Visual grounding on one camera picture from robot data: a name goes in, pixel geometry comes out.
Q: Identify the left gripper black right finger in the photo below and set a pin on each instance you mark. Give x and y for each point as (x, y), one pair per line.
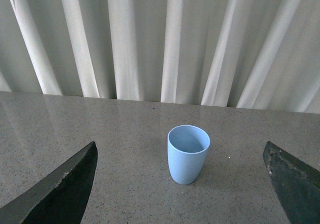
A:
(296, 184)

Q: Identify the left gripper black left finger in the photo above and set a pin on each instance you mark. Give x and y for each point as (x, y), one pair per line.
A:
(59, 198)

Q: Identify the light blue plastic cup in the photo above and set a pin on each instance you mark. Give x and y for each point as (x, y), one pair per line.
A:
(187, 149)

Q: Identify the white pleated curtain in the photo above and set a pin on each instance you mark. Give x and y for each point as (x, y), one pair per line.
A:
(256, 54)

